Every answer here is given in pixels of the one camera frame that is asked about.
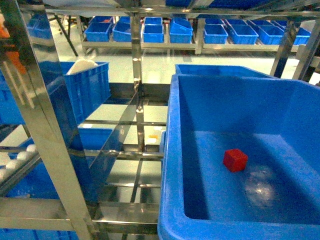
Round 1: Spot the stainless steel shelf frame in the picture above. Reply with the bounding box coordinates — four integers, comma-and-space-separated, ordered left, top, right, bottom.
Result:
0, 0, 320, 240

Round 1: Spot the blue crate upper left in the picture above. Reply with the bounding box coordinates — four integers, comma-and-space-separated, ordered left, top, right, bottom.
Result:
0, 61, 112, 126

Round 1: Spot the large blue bin upper centre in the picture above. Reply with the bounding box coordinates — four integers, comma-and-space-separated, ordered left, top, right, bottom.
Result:
157, 74, 320, 240

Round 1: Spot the red magnetic block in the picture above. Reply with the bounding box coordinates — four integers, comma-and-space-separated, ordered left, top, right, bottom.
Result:
223, 148, 249, 173

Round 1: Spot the far rack of blue bins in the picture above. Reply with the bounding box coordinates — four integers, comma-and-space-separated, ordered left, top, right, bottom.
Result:
83, 15, 312, 46

